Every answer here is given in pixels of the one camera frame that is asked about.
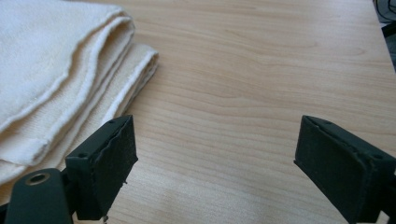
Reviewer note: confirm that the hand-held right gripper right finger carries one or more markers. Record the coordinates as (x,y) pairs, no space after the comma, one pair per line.
(339,168)

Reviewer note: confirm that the cream cloth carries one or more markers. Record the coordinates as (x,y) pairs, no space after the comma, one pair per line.
(59,81)

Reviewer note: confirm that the dark object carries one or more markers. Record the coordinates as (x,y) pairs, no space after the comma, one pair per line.
(390,43)

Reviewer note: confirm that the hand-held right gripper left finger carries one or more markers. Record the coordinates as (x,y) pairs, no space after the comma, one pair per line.
(102,168)

